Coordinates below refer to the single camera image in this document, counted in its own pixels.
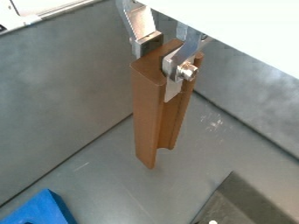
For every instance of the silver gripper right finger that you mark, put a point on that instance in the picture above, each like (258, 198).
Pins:
(178, 62)

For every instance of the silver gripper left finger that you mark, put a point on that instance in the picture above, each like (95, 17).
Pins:
(138, 18)

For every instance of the brown arch-profile block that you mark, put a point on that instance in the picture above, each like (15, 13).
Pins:
(158, 119)

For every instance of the blue shape-sorting board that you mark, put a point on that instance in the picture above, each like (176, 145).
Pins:
(43, 209)

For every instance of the dark grey curved holder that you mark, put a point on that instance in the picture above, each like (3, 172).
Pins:
(236, 203)

